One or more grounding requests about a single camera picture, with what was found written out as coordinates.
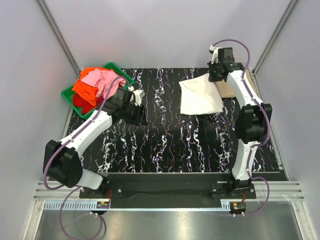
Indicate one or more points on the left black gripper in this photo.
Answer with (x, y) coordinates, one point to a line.
(140, 119)

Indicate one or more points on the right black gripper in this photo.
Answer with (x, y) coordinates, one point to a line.
(212, 78)

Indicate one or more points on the white printed t shirt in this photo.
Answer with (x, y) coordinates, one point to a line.
(199, 96)

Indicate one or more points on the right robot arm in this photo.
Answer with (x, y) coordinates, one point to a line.
(252, 126)

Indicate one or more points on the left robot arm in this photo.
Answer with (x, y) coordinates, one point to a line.
(62, 158)

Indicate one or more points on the folded beige t shirt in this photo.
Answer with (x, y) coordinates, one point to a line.
(230, 87)

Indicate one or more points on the pink t shirt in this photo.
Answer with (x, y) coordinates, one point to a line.
(102, 80)

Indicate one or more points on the orange t shirt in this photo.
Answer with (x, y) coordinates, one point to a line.
(85, 91)

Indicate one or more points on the red t shirt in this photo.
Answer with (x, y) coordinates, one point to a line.
(85, 106)

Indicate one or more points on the green plastic bin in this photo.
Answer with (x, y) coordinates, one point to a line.
(68, 94)

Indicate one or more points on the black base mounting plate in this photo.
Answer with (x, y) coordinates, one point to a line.
(191, 191)

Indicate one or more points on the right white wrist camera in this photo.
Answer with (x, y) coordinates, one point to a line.
(214, 51)

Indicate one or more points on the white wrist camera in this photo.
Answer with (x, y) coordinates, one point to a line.
(137, 96)
(214, 51)

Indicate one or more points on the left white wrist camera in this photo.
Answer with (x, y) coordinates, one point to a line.
(137, 96)

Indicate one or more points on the slotted cable duct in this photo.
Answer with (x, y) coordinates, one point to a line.
(81, 205)

